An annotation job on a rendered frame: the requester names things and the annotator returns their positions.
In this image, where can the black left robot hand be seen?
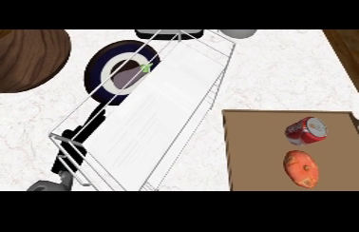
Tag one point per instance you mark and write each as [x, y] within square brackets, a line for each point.
[70, 144]

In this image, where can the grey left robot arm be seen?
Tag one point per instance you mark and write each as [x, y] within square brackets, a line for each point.
[49, 185]

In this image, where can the brown tray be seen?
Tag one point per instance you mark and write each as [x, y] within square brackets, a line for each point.
[262, 147]

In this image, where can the orange squash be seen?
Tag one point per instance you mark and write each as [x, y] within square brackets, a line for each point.
[302, 168]

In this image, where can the dark blue round plate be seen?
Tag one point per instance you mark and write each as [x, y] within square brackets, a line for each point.
[96, 71]

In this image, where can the purple eggplant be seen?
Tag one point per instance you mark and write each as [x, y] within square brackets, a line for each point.
[123, 75]

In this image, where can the round brown wooden board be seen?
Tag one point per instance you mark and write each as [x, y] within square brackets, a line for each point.
[28, 58]

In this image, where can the dark grey appliance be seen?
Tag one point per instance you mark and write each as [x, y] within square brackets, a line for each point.
[186, 35]

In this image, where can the grey round object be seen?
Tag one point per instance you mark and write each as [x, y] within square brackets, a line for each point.
[238, 33]

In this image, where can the red soda can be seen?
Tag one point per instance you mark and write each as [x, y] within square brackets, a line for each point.
[304, 131]

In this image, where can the brown wooden cabinet edge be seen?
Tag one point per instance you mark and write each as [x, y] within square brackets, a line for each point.
[347, 48]

